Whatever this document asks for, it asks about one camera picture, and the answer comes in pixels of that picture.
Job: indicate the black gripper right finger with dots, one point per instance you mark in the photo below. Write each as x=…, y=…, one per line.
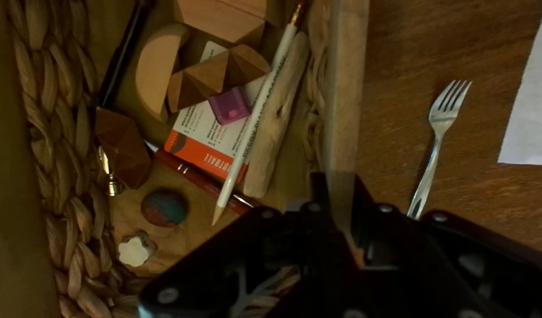
x=443, y=265

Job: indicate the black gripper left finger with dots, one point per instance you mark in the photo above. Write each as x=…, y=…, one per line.
x=242, y=258

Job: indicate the brown woven wooden box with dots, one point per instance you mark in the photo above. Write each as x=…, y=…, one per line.
x=55, y=228

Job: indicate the round coloured stone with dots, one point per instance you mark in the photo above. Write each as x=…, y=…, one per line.
x=164, y=207

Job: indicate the white small stone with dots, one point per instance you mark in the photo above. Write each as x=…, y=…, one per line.
x=136, y=249

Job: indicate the orange white booklet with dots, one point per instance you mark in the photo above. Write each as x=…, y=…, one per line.
x=198, y=138

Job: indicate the white paper sheet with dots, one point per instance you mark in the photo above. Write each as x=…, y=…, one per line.
x=523, y=136

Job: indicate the silver fork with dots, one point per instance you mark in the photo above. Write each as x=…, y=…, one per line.
x=442, y=116

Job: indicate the purple die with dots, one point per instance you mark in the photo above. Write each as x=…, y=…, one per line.
x=230, y=106

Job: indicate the brown wooden polyhedron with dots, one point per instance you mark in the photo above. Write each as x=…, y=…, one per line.
x=124, y=145

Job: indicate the wooden puzzle block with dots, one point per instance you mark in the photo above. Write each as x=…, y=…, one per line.
x=212, y=76

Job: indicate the white pen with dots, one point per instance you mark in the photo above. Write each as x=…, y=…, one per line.
x=254, y=116

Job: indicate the wooden half disc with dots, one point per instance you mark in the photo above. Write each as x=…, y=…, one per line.
x=154, y=67

